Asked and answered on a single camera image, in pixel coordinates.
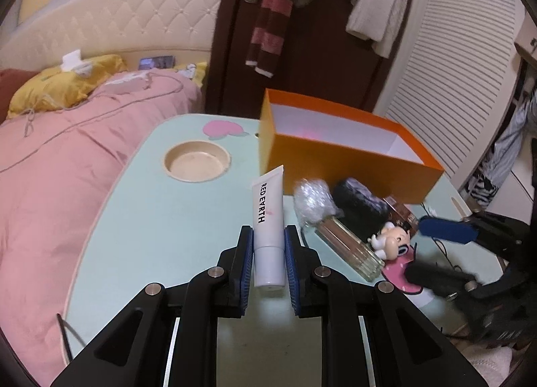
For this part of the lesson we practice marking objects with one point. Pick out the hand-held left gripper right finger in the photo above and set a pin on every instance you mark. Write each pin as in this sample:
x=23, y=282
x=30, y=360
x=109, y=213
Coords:
x=290, y=269

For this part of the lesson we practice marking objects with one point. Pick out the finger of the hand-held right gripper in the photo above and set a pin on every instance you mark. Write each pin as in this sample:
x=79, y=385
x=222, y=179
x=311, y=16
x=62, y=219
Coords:
x=436, y=277
x=444, y=229

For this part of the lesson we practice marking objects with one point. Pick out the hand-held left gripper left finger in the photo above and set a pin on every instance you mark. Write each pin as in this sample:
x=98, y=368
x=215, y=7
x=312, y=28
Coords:
x=247, y=269

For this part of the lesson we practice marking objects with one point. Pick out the white cosmetic tube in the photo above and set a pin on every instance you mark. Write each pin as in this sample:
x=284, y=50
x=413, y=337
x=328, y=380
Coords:
x=268, y=223

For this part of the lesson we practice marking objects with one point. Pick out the cartoon mouse figurine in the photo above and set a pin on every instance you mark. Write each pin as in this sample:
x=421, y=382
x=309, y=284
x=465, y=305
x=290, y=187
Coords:
x=390, y=240

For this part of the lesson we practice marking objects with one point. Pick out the clear glass bottle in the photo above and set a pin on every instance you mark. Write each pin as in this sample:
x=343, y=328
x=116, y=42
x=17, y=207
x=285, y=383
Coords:
x=348, y=246

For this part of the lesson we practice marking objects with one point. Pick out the orange cardboard box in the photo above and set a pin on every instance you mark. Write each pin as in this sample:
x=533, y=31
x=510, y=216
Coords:
x=335, y=164

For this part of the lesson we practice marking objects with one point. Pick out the brown snack box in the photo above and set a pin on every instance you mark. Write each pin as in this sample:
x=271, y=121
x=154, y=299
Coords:
x=402, y=210

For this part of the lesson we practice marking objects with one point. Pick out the black fuzzy pouch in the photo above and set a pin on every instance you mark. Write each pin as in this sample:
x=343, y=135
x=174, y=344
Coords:
x=360, y=206

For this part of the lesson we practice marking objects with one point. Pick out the hanging grey clothing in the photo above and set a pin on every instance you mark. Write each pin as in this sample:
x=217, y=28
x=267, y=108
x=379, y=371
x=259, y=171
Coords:
x=509, y=139

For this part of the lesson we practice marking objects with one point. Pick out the white louvered closet door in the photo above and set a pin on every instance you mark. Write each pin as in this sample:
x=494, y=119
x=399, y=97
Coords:
x=453, y=76

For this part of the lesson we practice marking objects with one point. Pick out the yellow pillow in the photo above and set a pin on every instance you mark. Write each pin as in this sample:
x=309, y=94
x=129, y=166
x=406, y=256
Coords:
x=54, y=89
x=200, y=72

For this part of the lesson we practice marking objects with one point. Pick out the pink duvet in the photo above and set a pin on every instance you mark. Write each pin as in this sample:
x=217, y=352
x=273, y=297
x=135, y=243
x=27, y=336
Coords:
x=63, y=181

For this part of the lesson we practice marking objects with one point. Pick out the dark brown door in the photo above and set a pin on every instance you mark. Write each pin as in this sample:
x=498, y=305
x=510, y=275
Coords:
x=327, y=55

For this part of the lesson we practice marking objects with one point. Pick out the dark smartphone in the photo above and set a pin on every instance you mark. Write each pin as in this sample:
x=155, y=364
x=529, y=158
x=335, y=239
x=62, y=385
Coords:
x=156, y=62

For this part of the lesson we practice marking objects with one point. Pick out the white knit sweater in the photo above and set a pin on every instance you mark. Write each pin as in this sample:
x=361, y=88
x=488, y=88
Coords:
x=377, y=5

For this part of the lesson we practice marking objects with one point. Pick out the striped maroon scarf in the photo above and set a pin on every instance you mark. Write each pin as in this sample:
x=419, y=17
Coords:
x=270, y=13

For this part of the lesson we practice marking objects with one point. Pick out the white tissue pack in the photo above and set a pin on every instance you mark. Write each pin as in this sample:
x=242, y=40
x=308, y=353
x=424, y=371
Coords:
x=74, y=60

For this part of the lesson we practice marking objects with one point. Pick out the cream tufted headboard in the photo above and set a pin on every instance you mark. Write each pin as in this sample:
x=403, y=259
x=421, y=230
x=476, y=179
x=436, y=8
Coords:
x=126, y=17

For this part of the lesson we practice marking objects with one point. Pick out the dark red pillow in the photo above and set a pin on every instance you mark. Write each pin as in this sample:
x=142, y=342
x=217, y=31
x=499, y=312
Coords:
x=12, y=85

